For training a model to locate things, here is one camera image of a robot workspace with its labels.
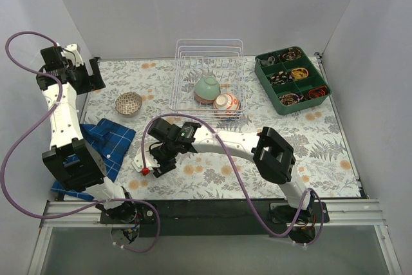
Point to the green divided organizer tray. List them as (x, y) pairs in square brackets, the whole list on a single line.
[(291, 80)]

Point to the floral table mat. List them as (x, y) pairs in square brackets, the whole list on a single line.
[(322, 158)]

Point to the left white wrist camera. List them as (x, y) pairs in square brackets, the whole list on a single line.
[(69, 56)]

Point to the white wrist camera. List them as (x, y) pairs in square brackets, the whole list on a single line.
[(141, 162), (69, 56)]

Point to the black white leaf bowl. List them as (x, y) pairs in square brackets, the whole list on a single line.
[(203, 100)]

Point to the blue plaid cloth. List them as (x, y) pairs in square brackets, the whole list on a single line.
[(85, 155)]

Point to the aluminium frame rail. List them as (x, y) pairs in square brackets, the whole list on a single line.
[(354, 240)]

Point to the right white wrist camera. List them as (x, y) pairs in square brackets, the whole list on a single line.
[(141, 162)]

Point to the brown patterned small bowl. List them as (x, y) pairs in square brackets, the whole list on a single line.
[(128, 103)]

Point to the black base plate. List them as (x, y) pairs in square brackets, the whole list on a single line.
[(221, 217)]

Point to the celadon green bowl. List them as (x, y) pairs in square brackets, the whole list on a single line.
[(207, 87)]

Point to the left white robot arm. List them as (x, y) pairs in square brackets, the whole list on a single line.
[(114, 199)]

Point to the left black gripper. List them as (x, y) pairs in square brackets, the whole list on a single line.
[(89, 77)]

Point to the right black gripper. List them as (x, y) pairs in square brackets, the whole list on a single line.
[(164, 162)]

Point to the orange floral bowl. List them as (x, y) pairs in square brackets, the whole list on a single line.
[(226, 106)]

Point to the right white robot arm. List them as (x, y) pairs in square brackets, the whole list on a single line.
[(272, 155)]

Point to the white wire dish rack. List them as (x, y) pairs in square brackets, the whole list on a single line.
[(197, 58)]

